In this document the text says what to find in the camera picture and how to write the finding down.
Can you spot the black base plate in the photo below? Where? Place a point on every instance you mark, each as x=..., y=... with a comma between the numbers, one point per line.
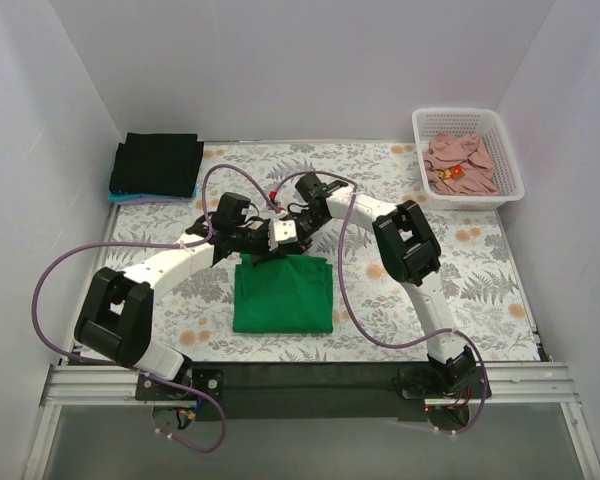
x=253, y=390

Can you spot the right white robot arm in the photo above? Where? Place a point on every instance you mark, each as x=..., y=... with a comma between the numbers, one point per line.
x=410, y=254

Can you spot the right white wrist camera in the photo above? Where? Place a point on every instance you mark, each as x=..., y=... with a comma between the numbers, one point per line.
x=274, y=203

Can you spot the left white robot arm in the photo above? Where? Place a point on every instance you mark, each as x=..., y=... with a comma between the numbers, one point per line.
x=116, y=318

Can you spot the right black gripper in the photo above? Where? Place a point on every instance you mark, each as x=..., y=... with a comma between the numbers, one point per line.
x=302, y=230

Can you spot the white plastic basket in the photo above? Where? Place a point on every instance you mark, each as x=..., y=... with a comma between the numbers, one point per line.
x=428, y=122

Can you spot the aluminium frame rail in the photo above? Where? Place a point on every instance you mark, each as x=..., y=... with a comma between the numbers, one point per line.
x=532, y=427

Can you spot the green t shirt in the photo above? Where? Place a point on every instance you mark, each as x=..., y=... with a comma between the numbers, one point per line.
x=288, y=296

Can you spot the floral table mat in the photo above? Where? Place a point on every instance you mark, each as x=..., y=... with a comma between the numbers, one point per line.
x=478, y=274

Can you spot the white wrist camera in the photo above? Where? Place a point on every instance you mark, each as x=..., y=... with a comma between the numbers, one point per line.
x=274, y=203
x=283, y=236

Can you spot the pink t shirt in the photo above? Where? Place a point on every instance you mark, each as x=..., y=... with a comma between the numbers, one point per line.
x=460, y=166

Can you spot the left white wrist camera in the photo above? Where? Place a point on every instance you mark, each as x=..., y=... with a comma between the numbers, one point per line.
x=283, y=236

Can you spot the folded black t shirt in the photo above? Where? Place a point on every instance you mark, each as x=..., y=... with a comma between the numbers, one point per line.
x=164, y=165

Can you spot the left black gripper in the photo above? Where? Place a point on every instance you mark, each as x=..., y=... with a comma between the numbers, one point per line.
x=259, y=247

